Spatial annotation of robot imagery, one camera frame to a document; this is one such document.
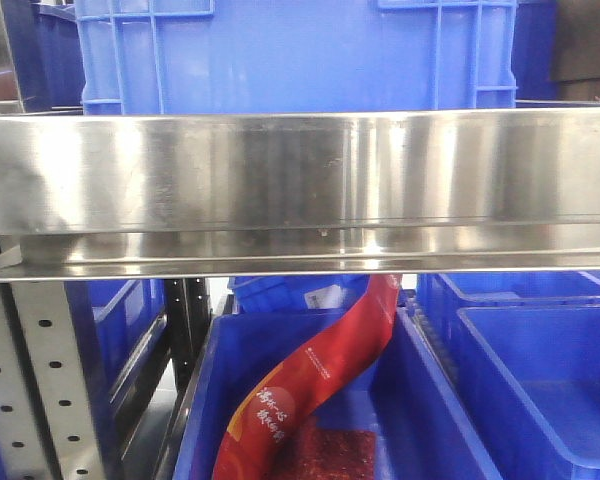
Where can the lower rear centre blue bin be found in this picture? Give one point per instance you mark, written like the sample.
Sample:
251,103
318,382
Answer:
295,293

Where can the lower right rear blue bin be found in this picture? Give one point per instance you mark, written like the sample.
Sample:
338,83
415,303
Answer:
440,295

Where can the lower left blue bin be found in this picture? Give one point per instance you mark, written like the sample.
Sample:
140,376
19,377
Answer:
123,311

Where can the target blue plastic bin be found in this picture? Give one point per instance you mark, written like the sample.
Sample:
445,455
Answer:
217,57

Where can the lower right front blue bin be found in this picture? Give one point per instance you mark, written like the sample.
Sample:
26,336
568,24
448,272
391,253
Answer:
530,379

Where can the red printed bag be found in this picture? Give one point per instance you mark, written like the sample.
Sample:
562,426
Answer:
287,395

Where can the black perforated upright post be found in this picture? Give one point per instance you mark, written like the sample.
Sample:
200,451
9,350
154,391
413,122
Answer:
188,313

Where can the stainless steel shelf rail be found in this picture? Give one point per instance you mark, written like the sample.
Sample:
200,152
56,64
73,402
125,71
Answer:
212,195

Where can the perforated steel upright post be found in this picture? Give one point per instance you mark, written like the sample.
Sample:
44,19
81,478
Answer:
55,417

